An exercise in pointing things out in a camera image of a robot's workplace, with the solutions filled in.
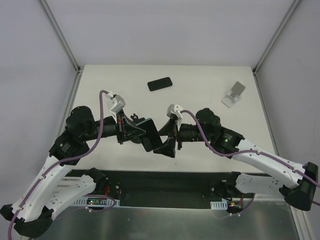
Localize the black round-base phone stand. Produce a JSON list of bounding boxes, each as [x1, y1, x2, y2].
[[130, 113, 146, 145]]

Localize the teal-edged black smartphone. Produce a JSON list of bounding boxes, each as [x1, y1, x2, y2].
[[136, 117, 163, 152]]

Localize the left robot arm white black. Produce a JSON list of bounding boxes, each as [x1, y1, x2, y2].
[[0, 106, 146, 239]]

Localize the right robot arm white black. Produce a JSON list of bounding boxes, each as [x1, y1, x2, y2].
[[153, 104, 320, 211]]

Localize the black phone lying flat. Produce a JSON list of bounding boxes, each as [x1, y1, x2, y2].
[[147, 77, 173, 92]]

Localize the silver folding phone stand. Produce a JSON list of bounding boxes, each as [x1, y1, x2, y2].
[[221, 81, 246, 108]]

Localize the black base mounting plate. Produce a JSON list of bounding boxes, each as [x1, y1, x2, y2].
[[64, 169, 256, 208]]

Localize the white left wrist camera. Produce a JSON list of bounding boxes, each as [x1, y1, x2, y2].
[[106, 92, 126, 121]]

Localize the left aluminium frame post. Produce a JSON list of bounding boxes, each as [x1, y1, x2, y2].
[[38, 0, 85, 74]]

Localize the aluminium frame post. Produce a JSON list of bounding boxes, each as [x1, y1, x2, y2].
[[251, 0, 303, 75], [38, 0, 85, 74]]

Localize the left white cable duct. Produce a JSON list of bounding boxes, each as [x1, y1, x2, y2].
[[73, 197, 120, 208]]

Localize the white cable duct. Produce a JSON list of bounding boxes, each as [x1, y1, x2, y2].
[[73, 197, 120, 208], [210, 199, 228, 211]]

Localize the right white cable duct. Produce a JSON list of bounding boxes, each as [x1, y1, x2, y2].
[[210, 199, 228, 211]]

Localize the right aluminium frame post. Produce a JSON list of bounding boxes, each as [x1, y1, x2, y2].
[[251, 0, 303, 75]]

